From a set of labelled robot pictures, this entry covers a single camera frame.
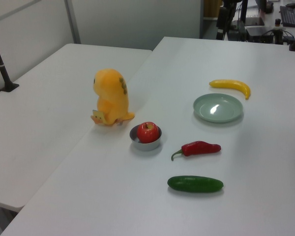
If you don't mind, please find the red apple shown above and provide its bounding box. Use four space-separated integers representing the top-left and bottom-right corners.
137 121 159 144

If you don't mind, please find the small grey bowl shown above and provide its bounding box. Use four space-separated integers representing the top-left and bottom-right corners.
129 124 162 151

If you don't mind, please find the orange plush toy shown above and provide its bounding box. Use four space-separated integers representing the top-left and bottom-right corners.
90 68 135 126

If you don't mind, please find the red chili pepper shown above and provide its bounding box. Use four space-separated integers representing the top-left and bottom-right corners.
171 141 222 162

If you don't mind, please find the pale green plate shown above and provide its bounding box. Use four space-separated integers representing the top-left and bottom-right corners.
193 93 244 123

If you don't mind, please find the green cucumber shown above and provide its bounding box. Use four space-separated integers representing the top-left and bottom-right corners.
167 175 224 193

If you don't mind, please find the yellow banana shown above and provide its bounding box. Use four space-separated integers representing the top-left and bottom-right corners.
209 79 251 100

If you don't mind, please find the black tripod stand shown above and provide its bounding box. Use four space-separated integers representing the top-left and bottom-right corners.
215 0 237 40

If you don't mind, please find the black equipment box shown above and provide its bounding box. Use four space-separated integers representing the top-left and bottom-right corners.
245 25 274 43

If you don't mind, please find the black pole with base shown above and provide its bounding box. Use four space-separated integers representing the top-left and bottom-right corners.
0 26 20 92

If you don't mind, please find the black keyboard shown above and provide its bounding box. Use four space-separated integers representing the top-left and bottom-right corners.
279 5 295 28

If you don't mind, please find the grey partition post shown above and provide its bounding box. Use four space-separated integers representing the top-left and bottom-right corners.
64 0 81 45

